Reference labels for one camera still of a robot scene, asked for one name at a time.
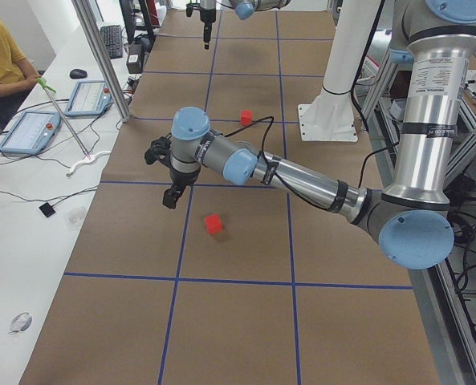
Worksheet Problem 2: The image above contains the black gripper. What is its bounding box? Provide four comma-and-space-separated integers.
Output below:
201, 7, 215, 49
162, 167, 200, 208

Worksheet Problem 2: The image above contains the red block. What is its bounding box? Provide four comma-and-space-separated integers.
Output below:
204, 214, 223, 235
240, 110, 253, 126

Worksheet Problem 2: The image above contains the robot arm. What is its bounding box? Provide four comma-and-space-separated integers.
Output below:
163, 1, 476, 270
185, 0, 291, 50

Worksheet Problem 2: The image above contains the white reacher grabber tool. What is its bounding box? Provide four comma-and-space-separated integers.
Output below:
37, 77, 111, 177

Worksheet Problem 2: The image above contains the black keyboard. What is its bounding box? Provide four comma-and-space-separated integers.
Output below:
100, 25, 123, 59

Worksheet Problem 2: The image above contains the brown paper table mat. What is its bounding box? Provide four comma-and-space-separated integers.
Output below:
21, 11, 440, 384

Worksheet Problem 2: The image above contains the small black square pad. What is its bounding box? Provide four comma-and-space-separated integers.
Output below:
39, 202, 56, 218

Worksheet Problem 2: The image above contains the far blue teach pendant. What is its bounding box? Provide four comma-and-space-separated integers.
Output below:
64, 80, 112, 118

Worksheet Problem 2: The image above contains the blue teach pendant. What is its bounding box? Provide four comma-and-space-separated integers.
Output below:
64, 80, 112, 118
0, 111, 61, 155

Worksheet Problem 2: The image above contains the black computer mouse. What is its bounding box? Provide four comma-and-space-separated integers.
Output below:
69, 68, 87, 79

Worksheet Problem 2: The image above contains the near blue teach pendant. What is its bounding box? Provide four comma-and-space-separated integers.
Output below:
0, 111, 61, 155

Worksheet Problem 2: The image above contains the clear tape roll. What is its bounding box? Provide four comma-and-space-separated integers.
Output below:
8, 312, 33, 334

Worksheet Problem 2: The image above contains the person in yellow shirt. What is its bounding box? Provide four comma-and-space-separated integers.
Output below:
0, 20, 40, 128

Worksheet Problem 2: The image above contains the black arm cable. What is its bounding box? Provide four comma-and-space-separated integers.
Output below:
221, 115, 303, 201

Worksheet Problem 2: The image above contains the aluminium frame post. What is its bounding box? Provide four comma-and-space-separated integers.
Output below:
71, 0, 131, 123

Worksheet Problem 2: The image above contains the white camera stand base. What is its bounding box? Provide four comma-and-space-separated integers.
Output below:
298, 1, 364, 142

